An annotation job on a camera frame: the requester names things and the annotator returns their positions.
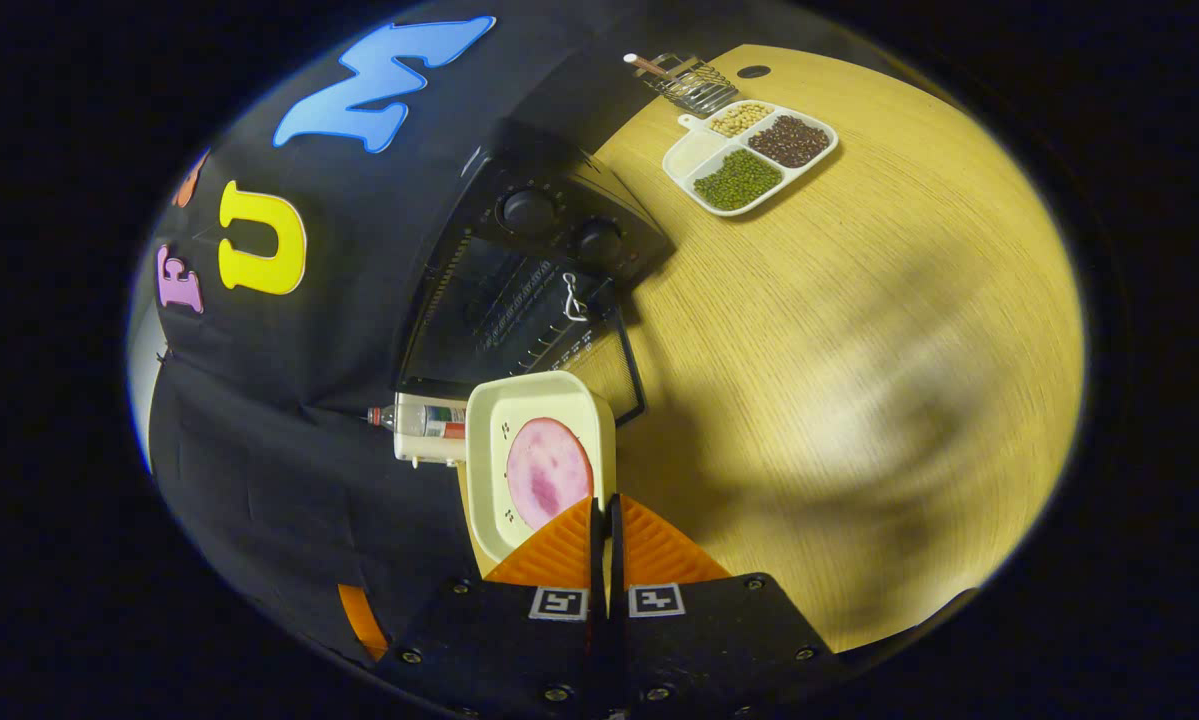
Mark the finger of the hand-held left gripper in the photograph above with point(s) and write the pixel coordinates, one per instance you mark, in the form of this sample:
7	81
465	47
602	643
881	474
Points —
362	620

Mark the black electric oven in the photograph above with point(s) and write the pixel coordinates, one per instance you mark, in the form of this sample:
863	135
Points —
559	225

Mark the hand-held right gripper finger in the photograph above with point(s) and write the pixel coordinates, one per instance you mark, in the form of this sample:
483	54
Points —
615	560
597	560

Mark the pink ham slice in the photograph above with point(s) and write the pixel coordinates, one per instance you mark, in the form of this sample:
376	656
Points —
544	470

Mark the cream food tray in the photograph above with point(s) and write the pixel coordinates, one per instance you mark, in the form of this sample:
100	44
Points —
489	480

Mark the black desk grommet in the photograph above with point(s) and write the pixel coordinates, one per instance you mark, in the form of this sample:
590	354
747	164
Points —
753	72

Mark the white divided bean tray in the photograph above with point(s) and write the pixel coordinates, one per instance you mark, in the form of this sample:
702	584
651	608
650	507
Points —
694	155

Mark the pink white-tipped stick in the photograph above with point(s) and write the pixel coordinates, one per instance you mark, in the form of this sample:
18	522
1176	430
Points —
644	64

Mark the white toaster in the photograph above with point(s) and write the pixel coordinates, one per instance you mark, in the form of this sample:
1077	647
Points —
414	445

